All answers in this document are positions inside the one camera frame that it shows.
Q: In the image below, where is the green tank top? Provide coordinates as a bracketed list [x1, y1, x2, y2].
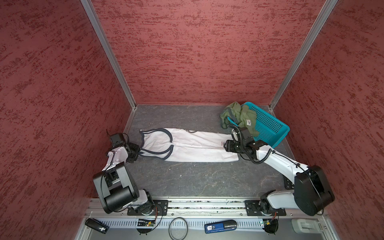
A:
[220, 102, 260, 137]

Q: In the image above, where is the white tank top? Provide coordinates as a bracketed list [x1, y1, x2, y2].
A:
[139, 128, 239, 163]

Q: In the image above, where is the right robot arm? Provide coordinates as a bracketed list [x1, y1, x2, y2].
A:
[224, 124, 335, 216]

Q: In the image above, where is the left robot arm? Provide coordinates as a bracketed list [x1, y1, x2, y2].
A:
[93, 144, 156, 216]

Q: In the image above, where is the teal plastic basket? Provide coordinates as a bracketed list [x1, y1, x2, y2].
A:
[242, 102, 290, 148]

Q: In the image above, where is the left circuit board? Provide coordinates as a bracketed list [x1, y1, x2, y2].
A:
[136, 219, 157, 235]

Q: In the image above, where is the circuit board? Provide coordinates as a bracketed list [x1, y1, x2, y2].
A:
[263, 219, 279, 235]
[136, 219, 157, 235]

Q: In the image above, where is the black box device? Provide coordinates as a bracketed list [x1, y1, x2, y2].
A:
[85, 218, 110, 234]

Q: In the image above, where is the blue black device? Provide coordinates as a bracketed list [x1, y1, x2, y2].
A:
[204, 220, 238, 234]

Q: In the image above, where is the right circuit board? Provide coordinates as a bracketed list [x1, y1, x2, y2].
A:
[263, 219, 279, 235]

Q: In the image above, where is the grey white device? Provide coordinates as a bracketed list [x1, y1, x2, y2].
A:
[291, 219, 324, 234]

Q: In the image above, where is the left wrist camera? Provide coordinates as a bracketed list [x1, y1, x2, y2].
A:
[110, 133, 127, 149]

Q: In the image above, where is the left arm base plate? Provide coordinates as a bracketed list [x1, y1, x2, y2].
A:
[127, 200, 169, 217]

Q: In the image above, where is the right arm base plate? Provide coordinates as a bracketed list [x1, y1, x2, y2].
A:
[245, 200, 287, 217]

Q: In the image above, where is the aluminium rail frame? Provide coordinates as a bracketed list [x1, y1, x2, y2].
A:
[82, 197, 339, 240]

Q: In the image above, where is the black cable loop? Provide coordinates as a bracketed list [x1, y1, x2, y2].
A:
[167, 217, 189, 240]

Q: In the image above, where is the left corner aluminium post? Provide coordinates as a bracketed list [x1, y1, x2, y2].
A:
[81, 0, 137, 111]

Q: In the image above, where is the corner aluminium post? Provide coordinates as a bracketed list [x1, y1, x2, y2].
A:
[269, 0, 338, 112]
[81, 0, 137, 111]

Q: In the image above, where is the right corner aluminium post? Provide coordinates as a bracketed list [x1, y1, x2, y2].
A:
[269, 0, 338, 112]

